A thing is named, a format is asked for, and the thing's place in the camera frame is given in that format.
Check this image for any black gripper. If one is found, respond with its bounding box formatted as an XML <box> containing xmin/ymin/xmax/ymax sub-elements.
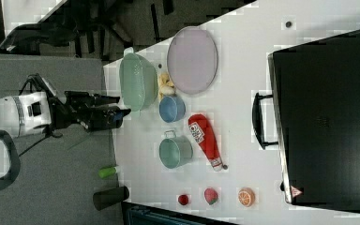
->
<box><xmin>46</xmin><ymin>91</ymin><xmax>131</xmax><ymax>131</ymax></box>

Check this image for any black toaster oven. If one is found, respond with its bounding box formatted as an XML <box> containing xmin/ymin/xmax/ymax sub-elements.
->
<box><xmin>268</xmin><ymin>29</ymin><xmax>360</xmax><ymax>213</ymax></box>

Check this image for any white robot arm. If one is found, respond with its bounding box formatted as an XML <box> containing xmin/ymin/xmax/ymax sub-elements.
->
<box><xmin>0</xmin><ymin>91</ymin><xmax>130</xmax><ymax>138</ymax></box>

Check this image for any green plastic colander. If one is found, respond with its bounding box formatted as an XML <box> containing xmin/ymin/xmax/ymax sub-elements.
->
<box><xmin>119</xmin><ymin>47</ymin><xmax>158</xmax><ymax>112</ymax></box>

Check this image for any yellow banana toy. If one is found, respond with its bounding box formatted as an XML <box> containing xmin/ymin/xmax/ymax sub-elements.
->
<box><xmin>157</xmin><ymin>72</ymin><xmax>175</xmax><ymax>99</ymax></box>

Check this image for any green spatula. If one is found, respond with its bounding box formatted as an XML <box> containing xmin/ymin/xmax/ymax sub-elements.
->
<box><xmin>98</xmin><ymin>166</ymin><xmax>120</xmax><ymax>179</ymax></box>

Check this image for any blue cup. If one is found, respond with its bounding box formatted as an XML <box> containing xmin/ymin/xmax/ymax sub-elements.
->
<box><xmin>159</xmin><ymin>96</ymin><xmax>186</xmax><ymax>123</ymax></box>

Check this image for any green metal pot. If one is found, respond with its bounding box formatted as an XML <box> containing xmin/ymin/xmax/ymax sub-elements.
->
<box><xmin>158</xmin><ymin>130</ymin><xmax>193</xmax><ymax>169</ymax></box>

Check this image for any black office chair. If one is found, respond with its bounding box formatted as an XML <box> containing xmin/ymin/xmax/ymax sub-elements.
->
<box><xmin>0</xmin><ymin>18</ymin><xmax>79</xmax><ymax>50</ymax></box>

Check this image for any black cylinder cup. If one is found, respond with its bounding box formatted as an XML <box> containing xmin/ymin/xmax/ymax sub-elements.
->
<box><xmin>93</xmin><ymin>187</ymin><xmax>129</xmax><ymax>211</ymax></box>

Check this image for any red ketchup bottle toy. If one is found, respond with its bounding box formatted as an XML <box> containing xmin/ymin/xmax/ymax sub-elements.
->
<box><xmin>188</xmin><ymin>114</ymin><xmax>223</xmax><ymax>172</ymax></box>

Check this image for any lilac oval plate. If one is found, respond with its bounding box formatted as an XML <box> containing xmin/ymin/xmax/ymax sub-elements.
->
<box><xmin>167</xmin><ymin>26</ymin><xmax>218</xmax><ymax>95</ymax></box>

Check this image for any blue crate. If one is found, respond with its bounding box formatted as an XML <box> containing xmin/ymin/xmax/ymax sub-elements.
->
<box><xmin>121</xmin><ymin>202</ymin><xmax>235</xmax><ymax>225</ymax></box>

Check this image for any red apple toy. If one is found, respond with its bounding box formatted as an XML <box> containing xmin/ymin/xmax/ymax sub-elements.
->
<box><xmin>178</xmin><ymin>194</ymin><xmax>189</xmax><ymax>205</ymax></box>

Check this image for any pink strawberry toy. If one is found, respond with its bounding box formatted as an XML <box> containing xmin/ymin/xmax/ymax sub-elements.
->
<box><xmin>203</xmin><ymin>187</ymin><xmax>218</xmax><ymax>205</ymax></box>

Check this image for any orange slice toy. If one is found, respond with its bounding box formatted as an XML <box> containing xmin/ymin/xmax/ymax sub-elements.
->
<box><xmin>238</xmin><ymin>187</ymin><xmax>255</xmax><ymax>207</ymax></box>

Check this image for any black camera stand loop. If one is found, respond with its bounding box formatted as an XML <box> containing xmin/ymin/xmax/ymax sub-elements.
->
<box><xmin>0</xmin><ymin>129</ymin><xmax>22</xmax><ymax>192</ymax></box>

